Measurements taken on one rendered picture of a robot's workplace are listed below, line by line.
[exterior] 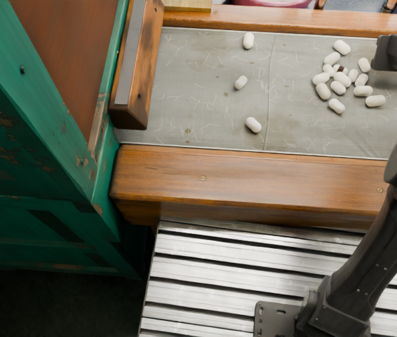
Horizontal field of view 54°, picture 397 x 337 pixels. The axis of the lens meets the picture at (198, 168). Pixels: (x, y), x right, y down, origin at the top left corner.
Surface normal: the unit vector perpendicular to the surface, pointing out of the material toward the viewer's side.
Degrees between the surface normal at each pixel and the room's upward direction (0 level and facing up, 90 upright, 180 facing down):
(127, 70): 0
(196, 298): 0
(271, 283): 0
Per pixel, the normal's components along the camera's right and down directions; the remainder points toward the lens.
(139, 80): 0.92, -0.10
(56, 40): 1.00, 0.06
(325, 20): 0.00, -0.41
